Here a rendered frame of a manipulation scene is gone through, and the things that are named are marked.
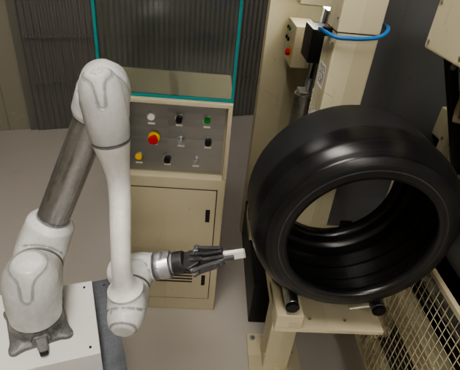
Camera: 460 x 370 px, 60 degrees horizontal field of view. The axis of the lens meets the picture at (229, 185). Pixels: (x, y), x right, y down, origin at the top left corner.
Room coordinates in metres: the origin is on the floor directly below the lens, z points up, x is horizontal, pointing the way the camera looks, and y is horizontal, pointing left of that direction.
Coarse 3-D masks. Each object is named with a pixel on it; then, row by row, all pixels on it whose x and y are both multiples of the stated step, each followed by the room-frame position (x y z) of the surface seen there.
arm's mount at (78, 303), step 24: (72, 288) 0.97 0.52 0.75; (0, 312) 0.82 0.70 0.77; (72, 312) 0.86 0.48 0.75; (0, 336) 0.74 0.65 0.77; (72, 336) 0.77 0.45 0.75; (96, 336) 0.78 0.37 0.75; (0, 360) 0.66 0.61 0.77; (24, 360) 0.67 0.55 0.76; (48, 360) 0.68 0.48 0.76; (72, 360) 0.70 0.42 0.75; (96, 360) 0.72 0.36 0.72
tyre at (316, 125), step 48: (288, 144) 0.99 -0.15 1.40; (336, 144) 0.89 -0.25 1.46; (384, 144) 0.89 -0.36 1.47; (432, 144) 0.98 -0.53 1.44; (288, 192) 0.85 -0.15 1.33; (432, 192) 0.86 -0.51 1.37; (288, 240) 1.11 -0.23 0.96; (336, 240) 1.14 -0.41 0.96; (384, 240) 1.11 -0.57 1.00; (432, 240) 0.89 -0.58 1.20; (288, 288) 0.85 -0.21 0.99; (336, 288) 0.87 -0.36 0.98; (384, 288) 0.86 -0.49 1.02
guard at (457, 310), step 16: (432, 272) 0.98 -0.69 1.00; (432, 304) 0.92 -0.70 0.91; (448, 304) 0.86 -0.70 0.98; (384, 320) 1.10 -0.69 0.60; (400, 320) 1.02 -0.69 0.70; (416, 320) 0.95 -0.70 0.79; (432, 320) 0.89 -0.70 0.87; (384, 336) 1.06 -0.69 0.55; (400, 352) 0.95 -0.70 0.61; (432, 352) 0.83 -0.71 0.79; (368, 368) 1.07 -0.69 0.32; (384, 368) 0.98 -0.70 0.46
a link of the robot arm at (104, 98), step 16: (80, 80) 0.90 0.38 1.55; (96, 80) 0.88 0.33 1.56; (112, 80) 0.90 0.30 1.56; (80, 96) 0.88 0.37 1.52; (96, 96) 0.87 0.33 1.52; (112, 96) 0.89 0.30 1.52; (128, 96) 0.98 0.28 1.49; (96, 112) 0.86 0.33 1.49; (112, 112) 0.87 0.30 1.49; (128, 112) 0.95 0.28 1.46; (96, 128) 0.86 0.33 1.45; (112, 128) 0.87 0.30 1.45; (128, 128) 0.91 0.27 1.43; (96, 144) 0.87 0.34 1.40; (112, 144) 0.87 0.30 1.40
